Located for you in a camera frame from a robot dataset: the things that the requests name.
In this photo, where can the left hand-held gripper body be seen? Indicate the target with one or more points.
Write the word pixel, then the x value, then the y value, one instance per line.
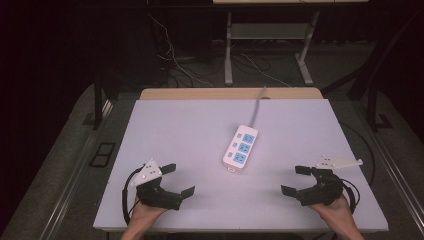
pixel 156 196

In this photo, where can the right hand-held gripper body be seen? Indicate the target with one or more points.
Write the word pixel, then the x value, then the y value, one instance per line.
pixel 325 191

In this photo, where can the white power strip blue sockets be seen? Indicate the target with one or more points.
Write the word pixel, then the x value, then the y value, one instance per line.
pixel 240 148

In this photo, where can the person's left hand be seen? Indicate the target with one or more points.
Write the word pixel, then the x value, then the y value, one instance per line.
pixel 143 215

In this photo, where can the person's right hand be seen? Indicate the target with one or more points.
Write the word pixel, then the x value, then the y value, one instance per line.
pixel 336 213

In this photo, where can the black stand leg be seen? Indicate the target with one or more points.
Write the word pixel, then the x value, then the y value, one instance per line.
pixel 97 100
pixel 371 106

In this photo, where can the black floor socket frame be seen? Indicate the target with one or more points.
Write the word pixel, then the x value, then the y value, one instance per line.
pixel 102 154

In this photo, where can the aluminium floor rail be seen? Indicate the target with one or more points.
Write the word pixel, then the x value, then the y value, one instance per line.
pixel 393 166
pixel 71 173

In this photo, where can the grey metal desk frame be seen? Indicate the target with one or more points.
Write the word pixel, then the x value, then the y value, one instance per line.
pixel 266 31

